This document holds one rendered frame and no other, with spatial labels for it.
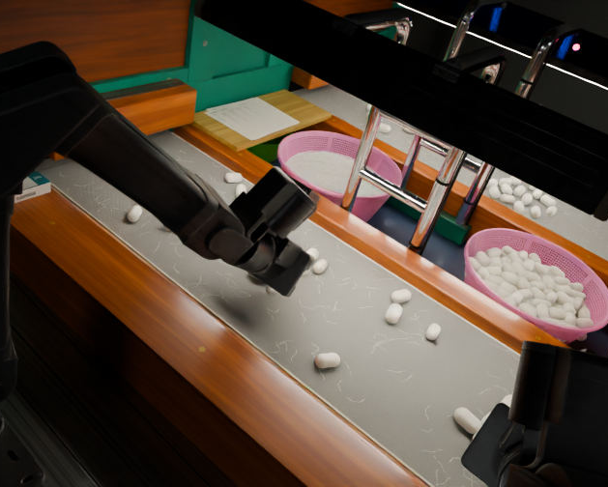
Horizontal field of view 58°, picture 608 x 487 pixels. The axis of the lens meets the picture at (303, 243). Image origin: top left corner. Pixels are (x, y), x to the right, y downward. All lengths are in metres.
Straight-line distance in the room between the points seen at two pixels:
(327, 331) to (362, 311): 0.08
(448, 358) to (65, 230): 0.58
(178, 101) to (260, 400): 0.62
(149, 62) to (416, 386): 0.74
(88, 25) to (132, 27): 0.09
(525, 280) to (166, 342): 0.66
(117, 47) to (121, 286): 0.46
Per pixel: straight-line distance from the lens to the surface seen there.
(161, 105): 1.06
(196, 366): 0.68
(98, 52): 1.03
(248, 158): 1.09
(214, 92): 1.24
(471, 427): 0.75
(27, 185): 0.93
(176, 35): 1.13
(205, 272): 0.84
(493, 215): 1.19
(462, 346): 0.87
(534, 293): 1.06
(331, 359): 0.74
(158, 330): 0.72
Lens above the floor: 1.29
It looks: 36 degrees down
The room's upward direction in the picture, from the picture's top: 16 degrees clockwise
